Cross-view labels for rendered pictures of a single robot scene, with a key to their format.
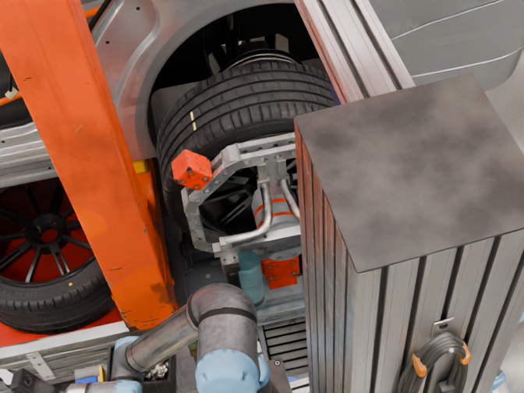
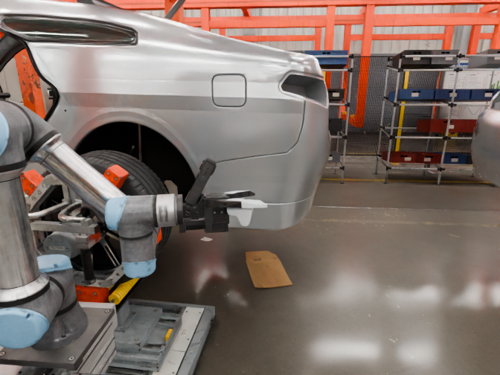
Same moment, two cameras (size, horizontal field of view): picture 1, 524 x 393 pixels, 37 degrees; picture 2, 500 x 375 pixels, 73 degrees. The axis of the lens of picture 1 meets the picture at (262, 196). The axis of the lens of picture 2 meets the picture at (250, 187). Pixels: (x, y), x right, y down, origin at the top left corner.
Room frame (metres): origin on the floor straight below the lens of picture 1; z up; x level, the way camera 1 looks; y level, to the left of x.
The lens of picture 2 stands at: (0.22, -1.13, 1.49)
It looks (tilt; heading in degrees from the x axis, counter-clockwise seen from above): 17 degrees down; 14
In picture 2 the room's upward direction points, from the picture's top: straight up
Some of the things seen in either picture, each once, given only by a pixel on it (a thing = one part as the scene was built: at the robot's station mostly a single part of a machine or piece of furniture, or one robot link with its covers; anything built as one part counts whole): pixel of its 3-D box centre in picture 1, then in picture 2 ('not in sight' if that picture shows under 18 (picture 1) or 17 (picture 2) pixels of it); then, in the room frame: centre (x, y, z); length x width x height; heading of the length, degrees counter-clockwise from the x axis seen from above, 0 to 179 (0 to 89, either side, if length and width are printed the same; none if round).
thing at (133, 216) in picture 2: not in sight; (133, 213); (0.85, -0.69, 1.21); 0.11 x 0.08 x 0.09; 114
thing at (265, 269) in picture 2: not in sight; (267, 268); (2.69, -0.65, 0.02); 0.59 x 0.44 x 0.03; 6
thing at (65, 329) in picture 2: not in sight; (56, 315); (0.87, -0.40, 0.87); 0.15 x 0.15 x 0.10
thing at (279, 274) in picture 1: (277, 256); (98, 295); (1.45, -0.03, 0.48); 0.16 x 0.12 x 0.17; 6
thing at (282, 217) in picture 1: (278, 221); (73, 238); (1.34, -0.04, 0.85); 0.21 x 0.14 x 0.14; 6
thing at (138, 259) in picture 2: not in sight; (139, 248); (0.87, -0.69, 1.12); 0.11 x 0.08 x 0.11; 24
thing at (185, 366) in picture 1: (142, 381); not in sight; (1.07, 0.46, 0.44); 0.43 x 0.17 x 0.03; 96
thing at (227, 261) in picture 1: (228, 255); not in sight; (1.19, 0.11, 0.93); 0.09 x 0.05 x 0.05; 6
